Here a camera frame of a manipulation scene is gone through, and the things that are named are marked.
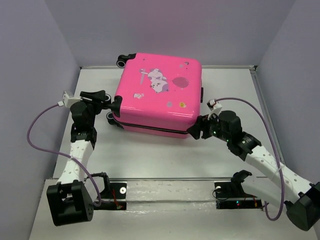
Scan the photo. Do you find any silver table rail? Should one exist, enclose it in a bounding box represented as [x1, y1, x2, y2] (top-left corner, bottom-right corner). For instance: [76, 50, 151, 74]
[48, 177, 232, 183]

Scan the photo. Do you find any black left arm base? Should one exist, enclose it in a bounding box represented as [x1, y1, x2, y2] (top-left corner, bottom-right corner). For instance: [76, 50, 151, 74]
[93, 181, 127, 211]

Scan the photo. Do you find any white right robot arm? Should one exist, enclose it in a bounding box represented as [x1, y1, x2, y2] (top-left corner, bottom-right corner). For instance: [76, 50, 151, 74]
[187, 110, 320, 231]

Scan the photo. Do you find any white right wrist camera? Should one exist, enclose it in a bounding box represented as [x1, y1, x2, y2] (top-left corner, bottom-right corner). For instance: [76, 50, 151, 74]
[206, 99, 222, 120]

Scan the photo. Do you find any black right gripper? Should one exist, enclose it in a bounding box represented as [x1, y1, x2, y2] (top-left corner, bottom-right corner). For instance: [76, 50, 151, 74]
[185, 111, 231, 143]

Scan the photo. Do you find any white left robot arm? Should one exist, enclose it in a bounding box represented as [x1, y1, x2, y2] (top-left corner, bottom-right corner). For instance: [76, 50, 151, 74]
[46, 90, 125, 227]

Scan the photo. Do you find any pink hard-shell suitcase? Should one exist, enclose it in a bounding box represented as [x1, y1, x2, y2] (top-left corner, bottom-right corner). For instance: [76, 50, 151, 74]
[106, 52, 203, 139]

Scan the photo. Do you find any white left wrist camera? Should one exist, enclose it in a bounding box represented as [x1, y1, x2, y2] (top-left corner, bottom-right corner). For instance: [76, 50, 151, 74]
[57, 90, 81, 109]

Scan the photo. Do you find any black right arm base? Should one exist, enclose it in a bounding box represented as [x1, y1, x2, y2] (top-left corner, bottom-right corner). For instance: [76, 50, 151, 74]
[212, 170, 265, 210]

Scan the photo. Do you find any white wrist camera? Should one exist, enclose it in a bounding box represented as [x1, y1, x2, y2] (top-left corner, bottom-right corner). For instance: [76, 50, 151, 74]
[206, 99, 222, 120]
[57, 90, 81, 109]

